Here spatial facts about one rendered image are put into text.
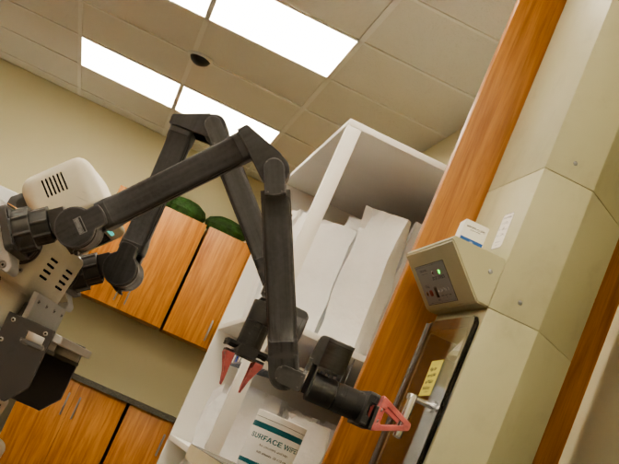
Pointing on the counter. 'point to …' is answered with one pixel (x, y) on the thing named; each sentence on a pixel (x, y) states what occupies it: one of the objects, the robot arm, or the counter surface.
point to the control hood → (461, 272)
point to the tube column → (573, 106)
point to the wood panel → (502, 130)
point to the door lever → (412, 409)
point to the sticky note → (431, 377)
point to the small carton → (473, 232)
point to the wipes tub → (272, 440)
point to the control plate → (436, 283)
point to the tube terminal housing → (526, 319)
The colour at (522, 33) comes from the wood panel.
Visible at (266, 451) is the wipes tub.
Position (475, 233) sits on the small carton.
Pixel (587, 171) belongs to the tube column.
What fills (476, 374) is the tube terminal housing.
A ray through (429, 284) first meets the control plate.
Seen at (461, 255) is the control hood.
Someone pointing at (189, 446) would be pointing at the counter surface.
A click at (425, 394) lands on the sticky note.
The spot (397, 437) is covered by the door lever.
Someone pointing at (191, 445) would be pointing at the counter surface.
